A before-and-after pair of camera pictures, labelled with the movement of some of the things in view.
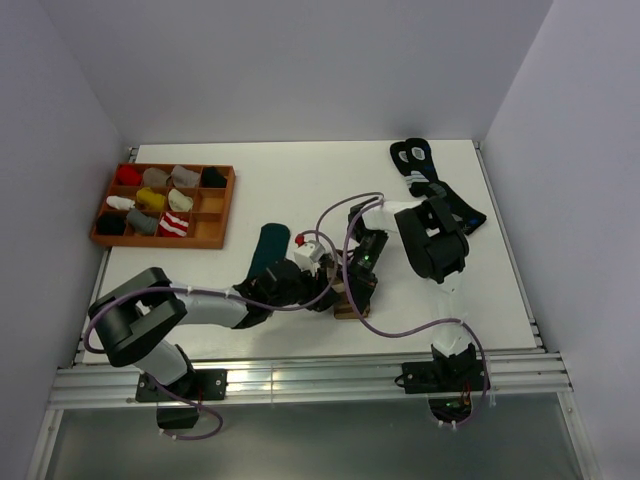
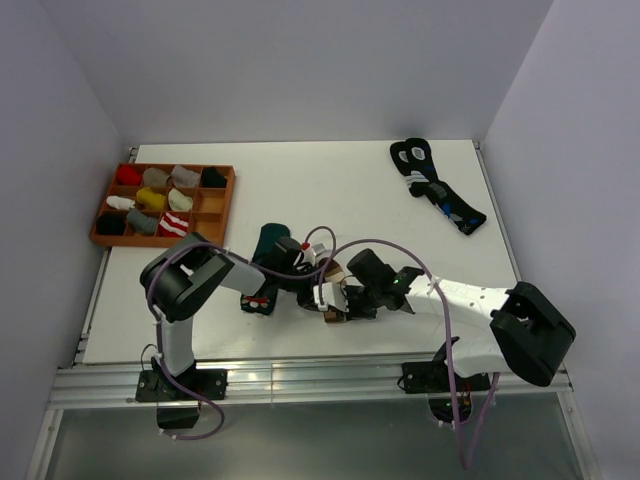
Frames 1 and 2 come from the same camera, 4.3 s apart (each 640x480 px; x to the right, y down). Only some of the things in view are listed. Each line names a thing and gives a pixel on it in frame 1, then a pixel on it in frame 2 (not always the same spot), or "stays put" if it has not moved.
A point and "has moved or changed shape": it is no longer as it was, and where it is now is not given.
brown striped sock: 343,308 has moved or changed shape
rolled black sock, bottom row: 111,224 stays put
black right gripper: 362,285 → 354,313
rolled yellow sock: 147,198 stays put
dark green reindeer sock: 272,247 stays put
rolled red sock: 128,175 stays put
